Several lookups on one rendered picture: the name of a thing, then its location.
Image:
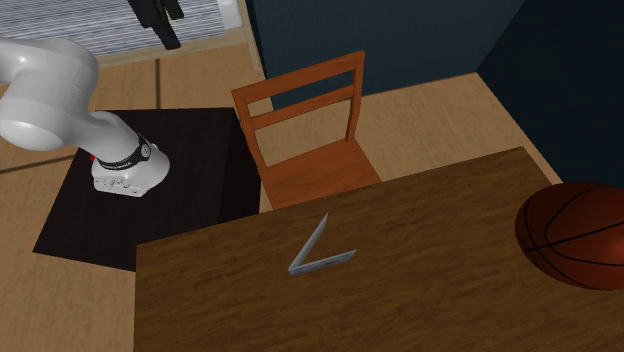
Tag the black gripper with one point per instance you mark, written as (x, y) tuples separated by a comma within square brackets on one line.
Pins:
[(148, 10)]

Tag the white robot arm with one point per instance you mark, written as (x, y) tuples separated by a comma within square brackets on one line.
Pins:
[(53, 97)]

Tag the grey striped rug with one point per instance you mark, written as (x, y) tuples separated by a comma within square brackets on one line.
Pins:
[(88, 24)]

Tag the brown wooden chair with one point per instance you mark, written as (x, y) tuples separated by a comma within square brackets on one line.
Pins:
[(322, 173)]

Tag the grey open book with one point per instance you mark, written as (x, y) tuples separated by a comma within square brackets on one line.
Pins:
[(317, 263)]

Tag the brown wooden table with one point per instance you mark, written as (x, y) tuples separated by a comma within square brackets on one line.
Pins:
[(400, 302)]

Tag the brown basketball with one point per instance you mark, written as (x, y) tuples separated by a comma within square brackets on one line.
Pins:
[(575, 234)]

